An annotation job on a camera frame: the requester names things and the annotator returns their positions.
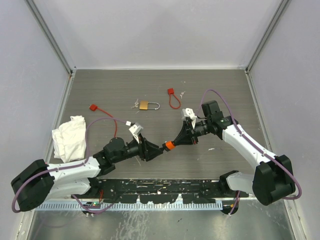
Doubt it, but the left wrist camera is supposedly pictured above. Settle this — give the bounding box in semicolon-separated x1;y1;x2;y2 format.
125;121;144;143

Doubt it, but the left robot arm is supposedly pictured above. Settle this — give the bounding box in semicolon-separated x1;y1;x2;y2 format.
11;135;164;213

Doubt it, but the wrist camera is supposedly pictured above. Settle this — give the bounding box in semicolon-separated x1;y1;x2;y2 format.
125;121;144;143
181;108;198;128

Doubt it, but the white cloth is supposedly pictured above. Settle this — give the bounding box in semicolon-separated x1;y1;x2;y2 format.
51;115;87;163

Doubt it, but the red cable padlock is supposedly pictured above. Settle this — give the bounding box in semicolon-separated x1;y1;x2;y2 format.
166;87;181;110
89;104;118;137

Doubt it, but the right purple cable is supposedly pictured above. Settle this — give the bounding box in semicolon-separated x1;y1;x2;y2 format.
198;89;302;216

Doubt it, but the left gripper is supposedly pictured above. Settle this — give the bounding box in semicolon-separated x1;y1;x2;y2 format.
112;133;163;163

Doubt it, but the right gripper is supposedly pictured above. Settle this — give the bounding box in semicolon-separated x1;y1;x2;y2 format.
173;118;212;146

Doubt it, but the slotted cable duct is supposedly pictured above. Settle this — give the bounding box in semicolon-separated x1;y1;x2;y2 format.
35;200;223;211

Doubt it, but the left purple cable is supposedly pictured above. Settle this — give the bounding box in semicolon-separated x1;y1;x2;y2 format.
11;117;132;213

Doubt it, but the brass padlock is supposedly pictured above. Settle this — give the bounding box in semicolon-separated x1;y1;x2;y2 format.
131;99;161;111

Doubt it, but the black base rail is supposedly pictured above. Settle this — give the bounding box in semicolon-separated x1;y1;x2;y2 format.
93;179;237;204

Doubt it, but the black orange key bunch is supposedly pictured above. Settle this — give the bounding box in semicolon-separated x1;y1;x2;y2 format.
162;141;176;152

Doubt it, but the purple cable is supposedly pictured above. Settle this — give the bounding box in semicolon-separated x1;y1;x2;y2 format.
198;89;302;216
11;117;132;213

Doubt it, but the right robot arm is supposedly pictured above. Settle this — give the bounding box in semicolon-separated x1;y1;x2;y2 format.
163;100;296;206

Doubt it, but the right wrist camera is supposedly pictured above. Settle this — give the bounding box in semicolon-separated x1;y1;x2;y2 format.
181;108;198;128

